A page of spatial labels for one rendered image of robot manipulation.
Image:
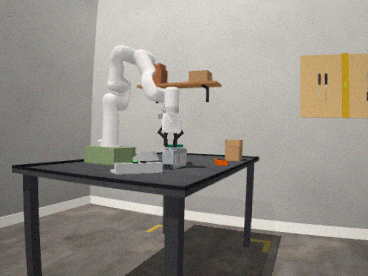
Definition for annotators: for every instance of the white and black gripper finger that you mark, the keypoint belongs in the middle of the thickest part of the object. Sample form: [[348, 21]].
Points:
[[176, 136], [164, 137]]

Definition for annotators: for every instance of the small brown cardboard box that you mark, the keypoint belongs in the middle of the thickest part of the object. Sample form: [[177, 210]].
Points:
[[232, 151]]

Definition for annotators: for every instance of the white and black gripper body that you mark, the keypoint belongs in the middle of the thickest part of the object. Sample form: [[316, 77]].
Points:
[[171, 123]]

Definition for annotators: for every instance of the light grey panel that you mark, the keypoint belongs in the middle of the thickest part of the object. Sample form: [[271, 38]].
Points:
[[136, 168]]

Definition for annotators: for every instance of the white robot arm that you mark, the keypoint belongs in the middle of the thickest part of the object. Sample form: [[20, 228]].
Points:
[[116, 82]]

